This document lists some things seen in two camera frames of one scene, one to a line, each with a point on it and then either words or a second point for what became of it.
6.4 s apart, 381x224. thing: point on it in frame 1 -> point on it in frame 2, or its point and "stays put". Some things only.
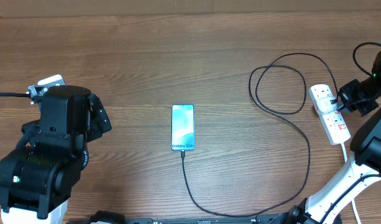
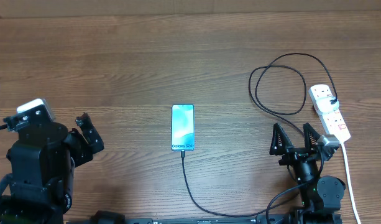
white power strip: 333,124 stays put
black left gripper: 104,123 -> 87,150
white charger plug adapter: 324,104 stays put
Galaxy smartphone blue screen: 183,130 stays put
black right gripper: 345,94 -> 291,154
